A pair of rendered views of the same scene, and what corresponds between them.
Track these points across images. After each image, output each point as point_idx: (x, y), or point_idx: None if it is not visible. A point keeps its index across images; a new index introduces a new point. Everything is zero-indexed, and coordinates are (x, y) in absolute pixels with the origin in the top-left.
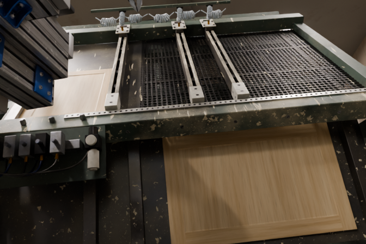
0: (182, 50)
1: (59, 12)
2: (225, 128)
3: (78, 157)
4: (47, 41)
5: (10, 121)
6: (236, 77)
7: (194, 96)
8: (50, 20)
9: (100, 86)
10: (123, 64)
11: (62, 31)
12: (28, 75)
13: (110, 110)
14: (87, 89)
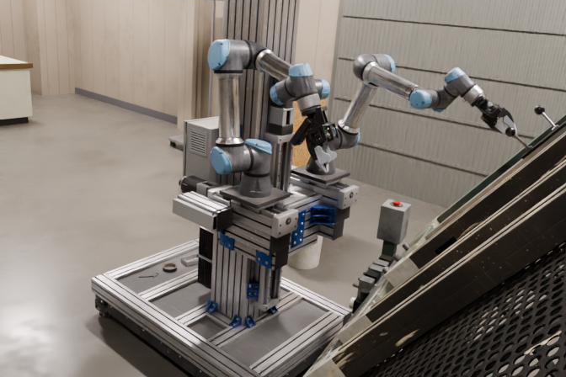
0: (515, 198)
1: (216, 230)
2: None
3: None
4: (248, 232)
5: (419, 238)
6: (351, 342)
7: (346, 324)
8: (250, 216)
9: None
10: (512, 188)
11: (264, 219)
12: (252, 252)
13: (385, 279)
14: None
